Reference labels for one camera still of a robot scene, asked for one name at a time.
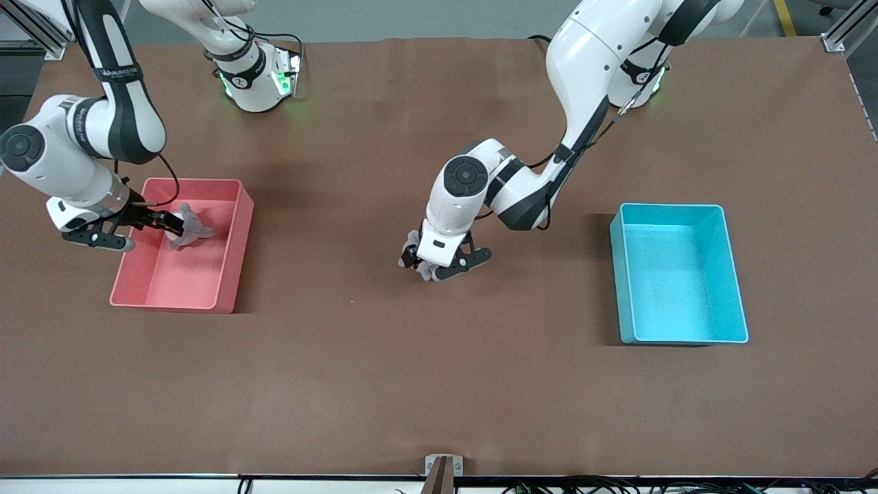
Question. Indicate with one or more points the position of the grey plush with white belly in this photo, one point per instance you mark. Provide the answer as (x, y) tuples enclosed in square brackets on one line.
[(197, 230)]

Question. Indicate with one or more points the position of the large table cover mat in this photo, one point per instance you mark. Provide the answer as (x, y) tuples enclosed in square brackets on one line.
[(439, 377)]

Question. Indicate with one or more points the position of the blue plastic box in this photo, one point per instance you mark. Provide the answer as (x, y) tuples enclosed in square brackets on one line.
[(672, 288)]

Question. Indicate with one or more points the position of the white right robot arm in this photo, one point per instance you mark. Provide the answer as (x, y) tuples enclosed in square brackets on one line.
[(68, 171)]

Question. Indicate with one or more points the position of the aluminium frame profile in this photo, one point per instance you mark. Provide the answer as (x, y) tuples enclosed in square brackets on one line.
[(48, 42), (837, 42)]

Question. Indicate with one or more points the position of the silver base connector bracket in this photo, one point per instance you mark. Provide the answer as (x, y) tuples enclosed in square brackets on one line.
[(291, 68)]

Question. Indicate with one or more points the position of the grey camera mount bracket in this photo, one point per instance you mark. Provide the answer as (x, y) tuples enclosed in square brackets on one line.
[(442, 473)]

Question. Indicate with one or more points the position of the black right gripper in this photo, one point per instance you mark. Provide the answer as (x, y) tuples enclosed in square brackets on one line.
[(142, 215)]

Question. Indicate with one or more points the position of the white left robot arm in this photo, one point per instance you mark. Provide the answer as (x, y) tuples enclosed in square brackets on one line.
[(583, 62)]

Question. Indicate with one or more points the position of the pink plastic box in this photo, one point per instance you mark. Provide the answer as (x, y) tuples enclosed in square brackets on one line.
[(192, 274)]

